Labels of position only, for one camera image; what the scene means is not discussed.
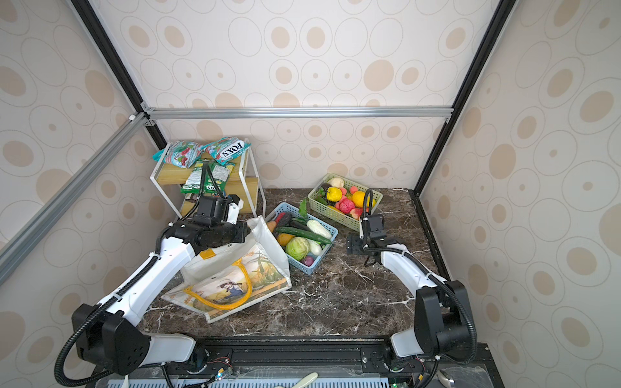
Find white grocery bag yellow handles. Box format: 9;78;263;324
162;216;292;323

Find white radish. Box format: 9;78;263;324
307;219;332;240

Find long green cucumber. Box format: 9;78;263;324
275;226;332;244

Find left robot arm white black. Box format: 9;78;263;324
53;195;250;387

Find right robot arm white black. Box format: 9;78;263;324
346;214;478;365

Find teal Fox's candy bag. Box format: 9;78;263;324
202;137;251;166

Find red green candy bag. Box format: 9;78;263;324
152;141;205;168

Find green plastic fruit basket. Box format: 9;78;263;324
307;173;369;230

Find pink dragon fruit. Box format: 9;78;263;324
338;197;356;214

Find yellow lemon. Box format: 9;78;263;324
351;191;366;209

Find green snack packet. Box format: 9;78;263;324
180;162;234;195

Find yellow bell pepper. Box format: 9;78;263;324
326;187;343;203

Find orange fruit in blue basket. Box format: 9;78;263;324
277;234;294;247

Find dark purple eggplant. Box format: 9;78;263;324
276;212;293;227

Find blue plastic vegetable basket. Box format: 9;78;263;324
267;202;338;275

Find green cabbage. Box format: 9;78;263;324
285;237;311;262

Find white wire wooden shelf rack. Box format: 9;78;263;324
149;142;267;219

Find horizontal aluminium frame bar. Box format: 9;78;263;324
147;106;453;120

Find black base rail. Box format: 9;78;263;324
86;336;506;388

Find left slanted aluminium frame bar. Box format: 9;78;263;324
1;113;147;283

